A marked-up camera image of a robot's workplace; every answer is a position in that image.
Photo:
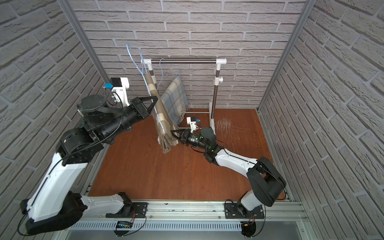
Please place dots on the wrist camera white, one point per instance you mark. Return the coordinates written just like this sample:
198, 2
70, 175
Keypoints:
194, 124
119, 87

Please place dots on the left aluminium corner post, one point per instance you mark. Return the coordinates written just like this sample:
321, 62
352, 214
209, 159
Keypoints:
80, 32

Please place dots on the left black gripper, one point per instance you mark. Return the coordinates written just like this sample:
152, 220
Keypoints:
135, 108

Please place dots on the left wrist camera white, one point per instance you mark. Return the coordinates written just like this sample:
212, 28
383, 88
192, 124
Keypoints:
119, 87

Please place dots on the aluminium corner post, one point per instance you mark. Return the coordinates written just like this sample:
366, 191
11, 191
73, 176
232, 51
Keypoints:
80, 32
306, 11

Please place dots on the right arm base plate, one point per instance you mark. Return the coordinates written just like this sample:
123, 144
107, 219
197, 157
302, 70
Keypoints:
237, 211

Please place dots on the left small electronics board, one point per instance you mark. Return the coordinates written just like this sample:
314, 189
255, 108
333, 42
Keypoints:
123, 228

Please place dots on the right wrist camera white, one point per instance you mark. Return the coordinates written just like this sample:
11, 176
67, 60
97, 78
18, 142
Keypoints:
194, 124

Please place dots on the blue cream plaid scarf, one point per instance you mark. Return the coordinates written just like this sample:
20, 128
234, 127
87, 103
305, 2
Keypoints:
175, 101

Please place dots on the right small electronics board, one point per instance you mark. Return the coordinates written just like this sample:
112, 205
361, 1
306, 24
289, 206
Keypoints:
248, 229

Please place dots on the aluminium front rail frame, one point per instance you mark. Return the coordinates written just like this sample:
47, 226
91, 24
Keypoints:
286, 219

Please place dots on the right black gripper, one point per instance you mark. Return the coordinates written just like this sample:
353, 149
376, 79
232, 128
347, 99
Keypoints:
184, 136

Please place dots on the brown beige plaid scarf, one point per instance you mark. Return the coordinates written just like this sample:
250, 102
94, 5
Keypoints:
163, 122

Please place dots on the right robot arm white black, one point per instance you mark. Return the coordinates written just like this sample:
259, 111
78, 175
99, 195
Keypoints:
265, 180

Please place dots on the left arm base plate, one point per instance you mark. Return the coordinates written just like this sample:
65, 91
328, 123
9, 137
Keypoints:
135, 209

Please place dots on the small electronics board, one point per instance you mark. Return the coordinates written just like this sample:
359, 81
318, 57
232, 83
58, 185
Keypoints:
123, 228
248, 229

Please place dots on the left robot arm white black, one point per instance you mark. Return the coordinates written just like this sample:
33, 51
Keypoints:
54, 206

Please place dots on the right aluminium corner post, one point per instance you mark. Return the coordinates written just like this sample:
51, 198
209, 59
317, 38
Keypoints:
306, 11

